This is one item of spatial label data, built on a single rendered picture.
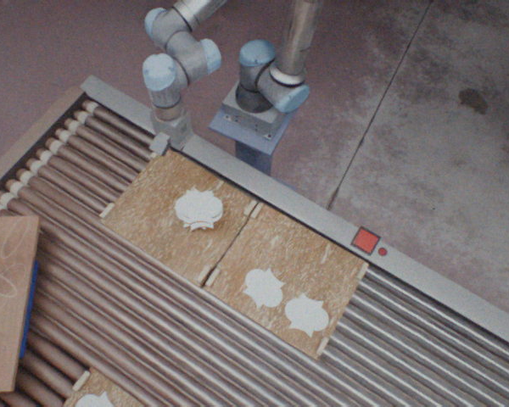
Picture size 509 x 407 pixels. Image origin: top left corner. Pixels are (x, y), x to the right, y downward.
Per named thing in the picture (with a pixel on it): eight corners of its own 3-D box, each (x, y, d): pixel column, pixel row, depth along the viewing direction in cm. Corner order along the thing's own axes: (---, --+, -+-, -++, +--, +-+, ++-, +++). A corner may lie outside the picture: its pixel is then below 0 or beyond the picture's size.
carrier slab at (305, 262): (260, 203, 152) (260, 202, 151) (367, 264, 145) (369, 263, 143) (204, 289, 141) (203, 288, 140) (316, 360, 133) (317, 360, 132)
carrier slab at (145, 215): (164, 147, 160) (163, 145, 159) (259, 204, 152) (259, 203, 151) (100, 222, 149) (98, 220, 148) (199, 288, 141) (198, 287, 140)
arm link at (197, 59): (196, 22, 108) (158, 41, 105) (224, 48, 104) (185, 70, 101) (198, 47, 115) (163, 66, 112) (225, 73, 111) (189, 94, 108)
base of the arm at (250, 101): (249, 75, 167) (249, 55, 158) (283, 92, 163) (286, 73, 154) (226, 101, 161) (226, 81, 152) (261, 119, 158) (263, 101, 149)
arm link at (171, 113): (168, 114, 107) (142, 99, 109) (170, 125, 111) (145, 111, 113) (187, 94, 110) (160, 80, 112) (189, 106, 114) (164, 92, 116)
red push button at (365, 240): (360, 230, 150) (361, 228, 148) (377, 239, 149) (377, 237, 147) (352, 244, 148) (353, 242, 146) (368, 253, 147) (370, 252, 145)
